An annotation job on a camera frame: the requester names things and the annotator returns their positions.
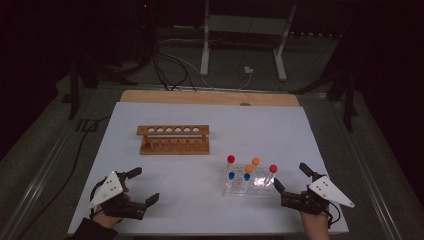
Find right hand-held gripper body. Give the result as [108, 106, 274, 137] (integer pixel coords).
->
[280, 173, 355, 215]

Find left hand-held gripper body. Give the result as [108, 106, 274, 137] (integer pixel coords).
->
[89, 171, 148, 221]

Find red capped test tube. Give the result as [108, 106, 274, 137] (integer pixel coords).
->
[226, 154, 236, 183]
[264, 164, 278, 188]

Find clear acrylic test tube rack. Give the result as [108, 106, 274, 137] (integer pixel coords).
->
[222, 163, 278, 198]

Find orange capped test tube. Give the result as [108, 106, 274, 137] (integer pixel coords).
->
[243, 164, 254, 188]
[251, 157, 261, 178]

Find wooden test tube rack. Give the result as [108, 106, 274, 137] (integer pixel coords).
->
[136, 124, 211, 156]

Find person's left hand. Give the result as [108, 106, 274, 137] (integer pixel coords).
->
[91, 209, 123, 230]

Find person's right hand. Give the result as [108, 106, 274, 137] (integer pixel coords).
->
[299, 209, 332, 233]

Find white table sheet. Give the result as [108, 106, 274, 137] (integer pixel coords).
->
[67, 101, 349, 236]

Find black tripod stand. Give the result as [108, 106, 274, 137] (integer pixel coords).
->
[289, 63, 360, 133]
[61, 49, 138, 120]

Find white metal stand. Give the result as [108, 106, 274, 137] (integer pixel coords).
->
[199, 0, 298, 82]

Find left hand-held gripper cable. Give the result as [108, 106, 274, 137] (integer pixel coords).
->
[88, 179, 105, 218]

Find hand-held gripper cable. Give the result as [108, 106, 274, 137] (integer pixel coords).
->
[327, 200, 342, 229]
[88, 179, 105, 218]

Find right hand-held gripper cable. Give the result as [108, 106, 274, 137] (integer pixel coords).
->
[327, 200, 342, 229]

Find metal frame rail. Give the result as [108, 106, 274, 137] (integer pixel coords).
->
[329, 98, 403, 240]
[0, 84, 111, 240]

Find black floor cable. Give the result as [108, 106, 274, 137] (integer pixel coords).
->
[16, 114, 112, 240]

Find black cable bundle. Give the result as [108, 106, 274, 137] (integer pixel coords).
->
[150, 49, 198, 92]

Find white cable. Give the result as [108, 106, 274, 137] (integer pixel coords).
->
[159, 38, 254, 91]

